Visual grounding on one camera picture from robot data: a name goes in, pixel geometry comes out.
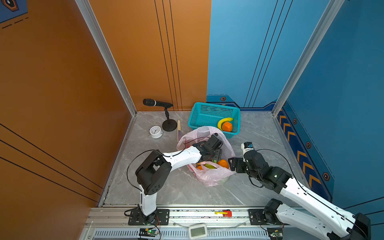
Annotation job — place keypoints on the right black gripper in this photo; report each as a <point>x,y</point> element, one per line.
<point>239,161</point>

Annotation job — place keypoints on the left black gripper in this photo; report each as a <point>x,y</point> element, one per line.
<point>218,155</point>

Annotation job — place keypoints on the pink plastic bag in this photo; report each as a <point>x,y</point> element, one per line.
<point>213,169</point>

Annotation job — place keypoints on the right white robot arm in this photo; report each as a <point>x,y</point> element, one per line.
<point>323,219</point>

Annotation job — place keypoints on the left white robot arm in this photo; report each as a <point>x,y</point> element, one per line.
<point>155,169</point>

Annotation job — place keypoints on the orange persimmon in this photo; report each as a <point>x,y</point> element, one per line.
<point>224,164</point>

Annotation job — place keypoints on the green pear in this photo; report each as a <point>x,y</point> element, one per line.
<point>209,166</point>

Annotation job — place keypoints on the yellow banana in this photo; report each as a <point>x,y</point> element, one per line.
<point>222,122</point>

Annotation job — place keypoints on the teal plastic basket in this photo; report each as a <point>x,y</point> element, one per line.
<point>205,114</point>

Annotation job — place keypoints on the white round clock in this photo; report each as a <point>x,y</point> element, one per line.
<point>156,132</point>

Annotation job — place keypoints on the right circuit board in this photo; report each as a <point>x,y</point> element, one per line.
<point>275,233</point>

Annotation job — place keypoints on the white digital timer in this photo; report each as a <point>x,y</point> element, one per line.
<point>197,231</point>

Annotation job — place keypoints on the left green circuit board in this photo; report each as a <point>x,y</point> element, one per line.
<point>148,233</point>

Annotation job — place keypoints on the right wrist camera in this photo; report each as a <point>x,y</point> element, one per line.
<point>247,146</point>

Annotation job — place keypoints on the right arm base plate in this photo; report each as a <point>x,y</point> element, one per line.
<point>261,217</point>

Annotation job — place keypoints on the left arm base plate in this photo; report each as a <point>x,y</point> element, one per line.
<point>158,218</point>

